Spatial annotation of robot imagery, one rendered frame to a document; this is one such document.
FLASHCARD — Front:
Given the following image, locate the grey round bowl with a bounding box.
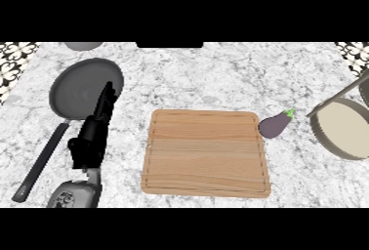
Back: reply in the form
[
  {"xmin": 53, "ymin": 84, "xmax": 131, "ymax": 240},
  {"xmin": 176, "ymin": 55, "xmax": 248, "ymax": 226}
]
[{"xmin": 64, "ymin": 42, "xmax": 105, "ymax": 52}]

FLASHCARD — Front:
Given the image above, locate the beige tiered wire basket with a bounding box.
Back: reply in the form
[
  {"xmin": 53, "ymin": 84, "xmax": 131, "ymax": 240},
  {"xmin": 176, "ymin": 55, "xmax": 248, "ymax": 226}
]
[{"xmin": 306, "ymin": 67, "xmax": 369, "ymax": 161}]

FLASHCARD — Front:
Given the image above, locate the grey frying pan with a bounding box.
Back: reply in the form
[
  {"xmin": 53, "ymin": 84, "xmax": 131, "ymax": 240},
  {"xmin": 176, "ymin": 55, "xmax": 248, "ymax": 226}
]
[{"xmin": 10, "ymin": 58, "xmax": 126, "ymax": 203}]

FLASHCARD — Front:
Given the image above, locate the wooden cutting board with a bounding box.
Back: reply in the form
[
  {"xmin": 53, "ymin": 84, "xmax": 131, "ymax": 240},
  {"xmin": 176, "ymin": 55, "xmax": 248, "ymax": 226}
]
[{"xmin": 140, "ymin": 108, "xmax": 273, "ymax": 199}]

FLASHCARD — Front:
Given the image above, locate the purple eggplant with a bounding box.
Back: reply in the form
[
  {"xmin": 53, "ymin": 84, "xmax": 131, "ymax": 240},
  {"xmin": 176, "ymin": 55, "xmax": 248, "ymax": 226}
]
[{"xmin": 258, "ymin": 107, "xmax": 297, "ymax": 140}]

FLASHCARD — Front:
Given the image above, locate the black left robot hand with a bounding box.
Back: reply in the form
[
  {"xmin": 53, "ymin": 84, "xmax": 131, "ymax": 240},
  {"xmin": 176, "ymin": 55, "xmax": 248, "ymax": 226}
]
[{"xmin": 67, "ymin": 80, "xmax": 118, "ymax": 170}]

